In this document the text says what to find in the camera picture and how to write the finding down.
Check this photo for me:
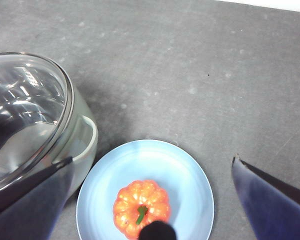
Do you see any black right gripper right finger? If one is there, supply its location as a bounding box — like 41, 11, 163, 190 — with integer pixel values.
230, 156, 300, 240

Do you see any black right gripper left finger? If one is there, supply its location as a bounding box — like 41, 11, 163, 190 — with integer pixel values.
0, 156, 75, 240

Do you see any orange pumpkin with green stem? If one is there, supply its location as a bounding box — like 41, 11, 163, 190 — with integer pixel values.
112, 179, 172, 240

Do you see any glass lid with green knob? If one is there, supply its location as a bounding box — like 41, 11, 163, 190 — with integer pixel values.
0, 51, 75, 200

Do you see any blue round plate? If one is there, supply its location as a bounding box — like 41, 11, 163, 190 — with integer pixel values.
75, 139, 215, 240

